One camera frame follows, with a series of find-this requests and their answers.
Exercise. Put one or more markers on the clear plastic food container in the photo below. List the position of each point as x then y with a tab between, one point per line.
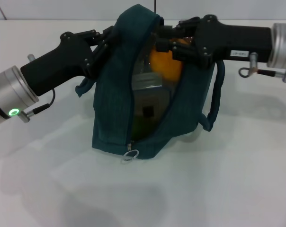
147	87

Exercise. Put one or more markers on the green cucumber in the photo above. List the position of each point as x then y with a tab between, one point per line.
140	127

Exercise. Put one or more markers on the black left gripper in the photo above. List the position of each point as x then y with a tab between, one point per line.
60	63

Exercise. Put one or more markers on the dark teal insulated bag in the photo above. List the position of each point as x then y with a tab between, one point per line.
112	99

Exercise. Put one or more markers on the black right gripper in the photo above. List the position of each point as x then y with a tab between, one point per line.
228	42

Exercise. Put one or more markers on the orange yellow pear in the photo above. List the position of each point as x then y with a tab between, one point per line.
164	67

